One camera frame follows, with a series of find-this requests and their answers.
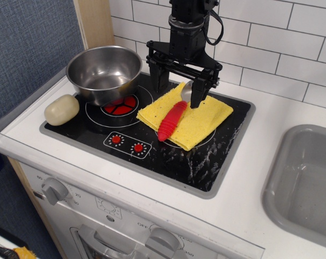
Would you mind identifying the black toy stove top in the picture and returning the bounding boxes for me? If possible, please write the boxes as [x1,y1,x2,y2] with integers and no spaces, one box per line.
[40,73,255,199]

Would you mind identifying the grey oven door handle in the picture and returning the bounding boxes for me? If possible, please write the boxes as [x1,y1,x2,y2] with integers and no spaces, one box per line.
[78,225,141,258]

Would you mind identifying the grey toy sink basin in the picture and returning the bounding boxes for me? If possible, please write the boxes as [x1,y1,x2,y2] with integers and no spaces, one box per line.
[262,125,326,247]

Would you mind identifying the wooden side panel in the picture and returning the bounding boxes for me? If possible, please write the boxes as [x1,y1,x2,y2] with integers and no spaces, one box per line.
[73,0,115,50]

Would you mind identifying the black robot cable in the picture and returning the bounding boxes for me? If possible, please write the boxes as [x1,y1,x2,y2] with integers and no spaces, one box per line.
[202,9,225,46]

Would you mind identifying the grey oven knob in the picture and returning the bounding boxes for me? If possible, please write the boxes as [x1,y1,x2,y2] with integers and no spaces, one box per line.
[42,178,69,206]
[145,228,180,258]

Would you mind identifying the stainless steel pot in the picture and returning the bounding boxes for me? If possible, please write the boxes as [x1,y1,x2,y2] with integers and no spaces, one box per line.
[66,46,142,107]

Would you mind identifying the grey left oven knob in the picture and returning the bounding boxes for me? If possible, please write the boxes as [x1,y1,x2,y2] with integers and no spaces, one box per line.
[42,178,69,206]

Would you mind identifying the grey right oven knob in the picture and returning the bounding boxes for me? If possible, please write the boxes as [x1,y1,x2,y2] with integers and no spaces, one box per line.
[145,228,180,258]

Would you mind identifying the yellow sponge cloth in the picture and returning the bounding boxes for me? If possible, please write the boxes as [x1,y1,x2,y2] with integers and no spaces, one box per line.
[137,82,234,151]

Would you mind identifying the black braided cable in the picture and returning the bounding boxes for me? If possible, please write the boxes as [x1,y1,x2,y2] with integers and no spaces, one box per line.
[0,244,18,258]

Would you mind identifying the red-handled metal spoon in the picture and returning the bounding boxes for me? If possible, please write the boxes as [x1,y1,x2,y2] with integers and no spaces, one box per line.
[158,80,193,141]

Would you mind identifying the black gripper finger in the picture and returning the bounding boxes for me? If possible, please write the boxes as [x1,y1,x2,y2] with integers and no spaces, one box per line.
[149,61,169,93]
[190,78,212,109]

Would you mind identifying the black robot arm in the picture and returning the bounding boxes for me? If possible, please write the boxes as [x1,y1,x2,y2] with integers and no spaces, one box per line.
[146,1,223,108]

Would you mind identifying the beige toy potato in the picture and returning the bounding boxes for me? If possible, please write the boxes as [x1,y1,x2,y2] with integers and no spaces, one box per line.
[44,94,79,126]

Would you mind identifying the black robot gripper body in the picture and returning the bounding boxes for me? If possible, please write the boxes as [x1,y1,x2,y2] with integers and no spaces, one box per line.
[146,21,222,87]

